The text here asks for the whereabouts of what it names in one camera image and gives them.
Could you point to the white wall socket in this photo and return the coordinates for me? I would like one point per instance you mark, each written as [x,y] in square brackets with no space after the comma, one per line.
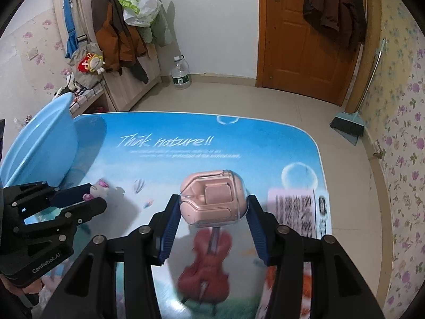
[32,54]

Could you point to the brown and orange jacket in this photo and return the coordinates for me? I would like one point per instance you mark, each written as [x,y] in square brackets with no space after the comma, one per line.
[113,40]

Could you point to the black monitor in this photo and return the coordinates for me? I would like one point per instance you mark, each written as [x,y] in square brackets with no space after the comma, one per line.
[2,136]

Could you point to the large clear water bottle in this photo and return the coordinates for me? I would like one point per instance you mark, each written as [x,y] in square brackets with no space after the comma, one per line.
[181,76]

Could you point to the dark brown jacket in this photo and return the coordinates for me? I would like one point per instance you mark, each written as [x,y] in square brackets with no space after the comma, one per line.
[332,13]

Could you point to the wooden door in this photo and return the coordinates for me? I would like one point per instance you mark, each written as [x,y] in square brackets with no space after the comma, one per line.
[282,40]

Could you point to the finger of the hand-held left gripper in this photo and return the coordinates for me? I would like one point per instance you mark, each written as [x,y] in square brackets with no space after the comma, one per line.
[71,195]
[88,209]

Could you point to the small white purple trinket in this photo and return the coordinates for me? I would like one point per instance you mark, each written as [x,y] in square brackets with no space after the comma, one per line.
[99,184]

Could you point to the pink earbud case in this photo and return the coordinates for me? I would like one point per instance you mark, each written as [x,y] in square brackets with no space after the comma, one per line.
[212,199]

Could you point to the teal broom with dustpan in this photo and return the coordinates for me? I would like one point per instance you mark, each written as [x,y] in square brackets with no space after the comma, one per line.
[348,126]

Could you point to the blue hanging garment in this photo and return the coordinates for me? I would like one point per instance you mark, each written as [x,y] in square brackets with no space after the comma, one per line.
[71,33]

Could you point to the brass door stopper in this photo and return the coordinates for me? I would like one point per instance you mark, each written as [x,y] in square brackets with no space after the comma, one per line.
[377,154]

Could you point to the plush doll with red heart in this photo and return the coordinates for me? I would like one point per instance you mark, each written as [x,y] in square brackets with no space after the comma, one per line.
[94,63]

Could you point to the crayfish print snack packet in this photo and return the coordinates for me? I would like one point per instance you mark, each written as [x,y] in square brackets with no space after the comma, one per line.
[295,209]

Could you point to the pile of small sundries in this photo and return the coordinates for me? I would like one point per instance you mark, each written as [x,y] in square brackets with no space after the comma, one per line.
[68,86]

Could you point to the light blue plastic basin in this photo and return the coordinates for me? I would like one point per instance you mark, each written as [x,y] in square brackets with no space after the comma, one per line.
[36,146]

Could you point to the cream wardrobe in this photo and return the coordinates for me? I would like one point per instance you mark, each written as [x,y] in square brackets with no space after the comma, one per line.
[132,86]

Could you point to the grey shoulder bag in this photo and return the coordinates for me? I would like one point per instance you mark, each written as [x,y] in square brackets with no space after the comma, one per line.
[79,55]

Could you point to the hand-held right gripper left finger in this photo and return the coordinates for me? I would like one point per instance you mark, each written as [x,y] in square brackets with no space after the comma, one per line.
[167,236]

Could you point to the tiled shelf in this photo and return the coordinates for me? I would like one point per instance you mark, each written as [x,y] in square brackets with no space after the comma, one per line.
[89,93]

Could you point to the pale green jacket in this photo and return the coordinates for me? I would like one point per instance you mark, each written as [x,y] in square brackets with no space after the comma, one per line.
[161,30]

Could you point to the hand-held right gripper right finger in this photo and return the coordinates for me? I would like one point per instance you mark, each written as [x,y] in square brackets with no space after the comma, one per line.
[257,236]

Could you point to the scenery print table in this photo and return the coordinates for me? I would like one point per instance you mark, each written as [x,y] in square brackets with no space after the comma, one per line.
[232,133]

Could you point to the white plastic bag green print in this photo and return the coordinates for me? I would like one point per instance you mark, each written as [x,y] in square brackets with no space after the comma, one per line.
[139,6]

